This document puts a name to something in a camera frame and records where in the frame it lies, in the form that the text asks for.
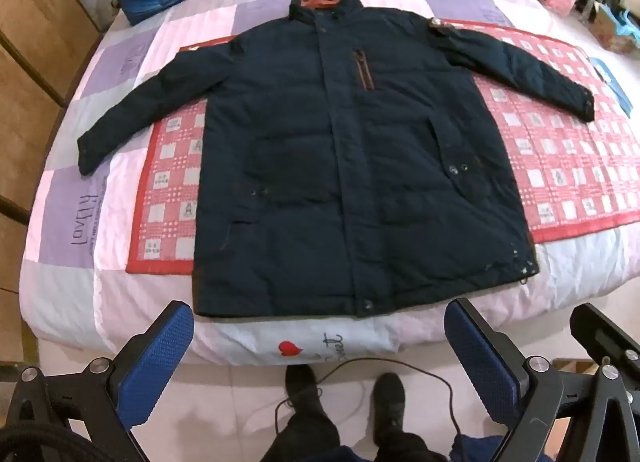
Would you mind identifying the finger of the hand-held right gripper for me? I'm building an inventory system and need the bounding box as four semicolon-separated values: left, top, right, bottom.
570;302;640;393

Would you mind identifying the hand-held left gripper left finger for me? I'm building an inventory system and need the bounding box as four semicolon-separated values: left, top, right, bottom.
0;299;196;462

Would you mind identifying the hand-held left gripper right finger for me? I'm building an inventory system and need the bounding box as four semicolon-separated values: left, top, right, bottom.
444;298;640;462

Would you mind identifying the dark navy padded jacket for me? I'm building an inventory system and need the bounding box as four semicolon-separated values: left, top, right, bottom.
76;0;596;319

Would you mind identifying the person's black right shoe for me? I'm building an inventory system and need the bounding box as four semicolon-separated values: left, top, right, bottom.
372;372;407;435

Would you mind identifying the person's black shoe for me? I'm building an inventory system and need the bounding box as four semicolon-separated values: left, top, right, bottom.
285;364;326;423
372;372;407;435

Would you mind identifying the person's right leg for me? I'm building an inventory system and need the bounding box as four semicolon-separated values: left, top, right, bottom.
380;429;451;462

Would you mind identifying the person's black left shoe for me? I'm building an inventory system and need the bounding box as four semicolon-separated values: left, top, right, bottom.
285;364;326;423

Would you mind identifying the red checked mat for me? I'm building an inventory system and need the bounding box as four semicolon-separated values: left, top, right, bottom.
125;19;640;275

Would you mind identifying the blue paper card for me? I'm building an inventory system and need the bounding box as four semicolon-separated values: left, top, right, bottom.
590;57;636;118

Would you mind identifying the small cardboard box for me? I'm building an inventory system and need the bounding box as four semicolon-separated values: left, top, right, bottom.
592;2;640;55

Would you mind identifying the cyan plastic item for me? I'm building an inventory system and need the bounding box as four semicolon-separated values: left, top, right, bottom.
617;12;640;38

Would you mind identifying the wooden wardrobe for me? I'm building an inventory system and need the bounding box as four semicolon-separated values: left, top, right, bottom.
0;0;123;348

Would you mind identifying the black cable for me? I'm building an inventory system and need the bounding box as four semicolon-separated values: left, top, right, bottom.
275;357;466;443

